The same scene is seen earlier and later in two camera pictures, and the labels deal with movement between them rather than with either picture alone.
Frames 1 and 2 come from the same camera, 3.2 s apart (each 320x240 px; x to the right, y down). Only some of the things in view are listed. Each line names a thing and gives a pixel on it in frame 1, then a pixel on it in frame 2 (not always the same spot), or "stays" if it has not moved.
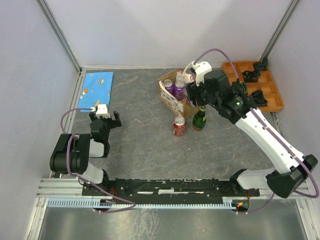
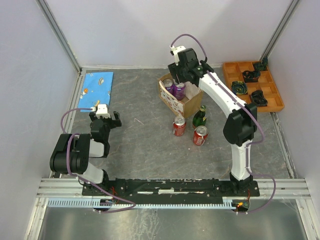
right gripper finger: [204, 96] to [185, 76]
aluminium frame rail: [72, 189] stays
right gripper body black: [215, 101] to [181, 68]
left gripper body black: [109, 124] stays
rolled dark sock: [251, 76] stays
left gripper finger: [92, 116] stays
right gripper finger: [191, 88] to [174, 71]
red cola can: [179, 125] stays
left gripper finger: [117, 121] stays
